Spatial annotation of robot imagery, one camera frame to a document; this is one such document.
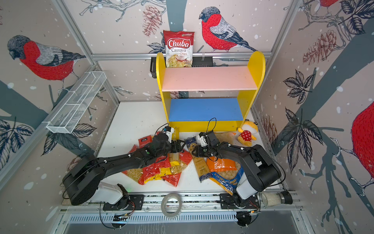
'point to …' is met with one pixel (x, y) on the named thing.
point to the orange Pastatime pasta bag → (217, 164)
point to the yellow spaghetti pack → (175, 163)
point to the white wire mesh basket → (72, 113)
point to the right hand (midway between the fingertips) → (194, 156)
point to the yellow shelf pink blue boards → (223, 114)
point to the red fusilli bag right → (174, 180)
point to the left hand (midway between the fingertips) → (182, 143)
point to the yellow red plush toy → (249, 128)
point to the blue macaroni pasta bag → (228, 179)
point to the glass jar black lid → (276, 198)
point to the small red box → (142, 141)
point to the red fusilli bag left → (135, 173)
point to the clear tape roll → (163, 204)
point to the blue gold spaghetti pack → (201, 163)
